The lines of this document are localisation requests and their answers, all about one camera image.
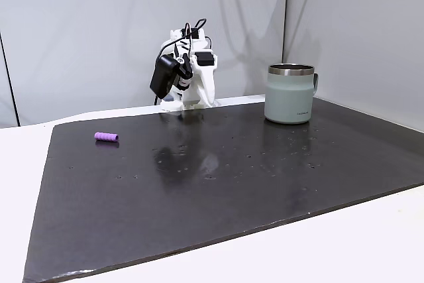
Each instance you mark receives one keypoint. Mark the pale green steel mug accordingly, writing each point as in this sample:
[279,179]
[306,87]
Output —
[287,100]

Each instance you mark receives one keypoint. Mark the thin black frame rod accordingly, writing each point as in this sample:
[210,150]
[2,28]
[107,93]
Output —
[8,77]

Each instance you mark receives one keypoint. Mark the purple ribbed pen grip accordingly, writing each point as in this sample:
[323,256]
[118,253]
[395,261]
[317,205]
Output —
[106,136]

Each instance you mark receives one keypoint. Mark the black oval camera box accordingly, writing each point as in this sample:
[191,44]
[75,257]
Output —
[163,76]

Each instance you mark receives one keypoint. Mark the black table mat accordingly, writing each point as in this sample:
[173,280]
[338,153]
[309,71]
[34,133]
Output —
[198,180]

